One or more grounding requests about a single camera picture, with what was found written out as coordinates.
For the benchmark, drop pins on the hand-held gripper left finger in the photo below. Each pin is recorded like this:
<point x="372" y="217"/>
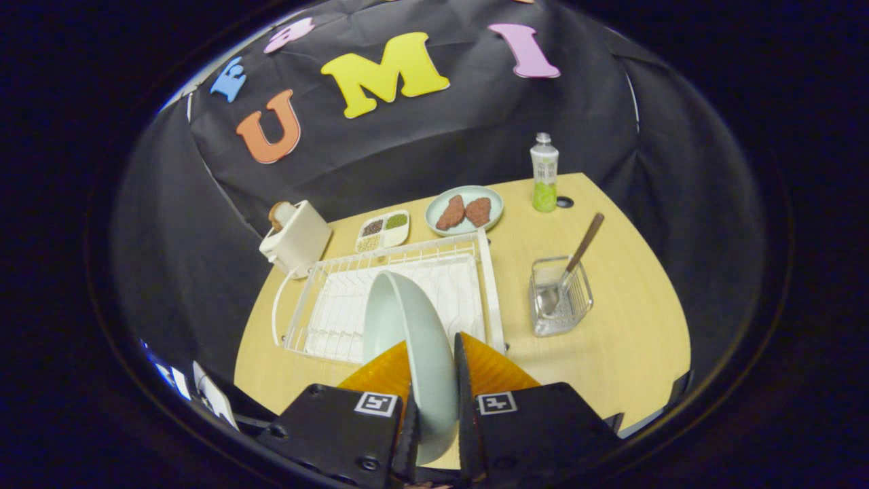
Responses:
<point x="339" y="435"/>

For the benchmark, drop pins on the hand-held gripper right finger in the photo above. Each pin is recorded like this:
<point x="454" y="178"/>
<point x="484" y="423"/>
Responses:
<point x="529" y="435"/>

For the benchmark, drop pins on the pale green plate with meat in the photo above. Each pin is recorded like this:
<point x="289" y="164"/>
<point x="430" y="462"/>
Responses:
<point x="497" y="204"/>

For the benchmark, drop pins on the white drip tray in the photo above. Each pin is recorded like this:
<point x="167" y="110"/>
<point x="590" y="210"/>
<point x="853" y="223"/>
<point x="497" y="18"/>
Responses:
<point x="339" y="319"/>

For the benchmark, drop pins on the white toaster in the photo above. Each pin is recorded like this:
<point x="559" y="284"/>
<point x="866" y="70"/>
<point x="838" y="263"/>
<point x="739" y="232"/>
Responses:
<point x="299" y="238"/>

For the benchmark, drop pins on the white divided bean tray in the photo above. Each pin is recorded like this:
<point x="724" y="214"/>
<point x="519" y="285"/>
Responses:
<point x="388" y="238"/>

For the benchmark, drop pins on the toast slice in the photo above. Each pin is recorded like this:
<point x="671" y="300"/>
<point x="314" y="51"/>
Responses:
<point x="275" y="216"/>

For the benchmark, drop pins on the brown meat piece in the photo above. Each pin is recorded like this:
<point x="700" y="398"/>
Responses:
<point x="451" y="214"/>
<point x="478" y="212"/>

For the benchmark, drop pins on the green drink bottle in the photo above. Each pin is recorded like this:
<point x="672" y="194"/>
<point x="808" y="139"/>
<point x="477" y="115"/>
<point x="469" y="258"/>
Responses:
<point x="544" y="176"/>

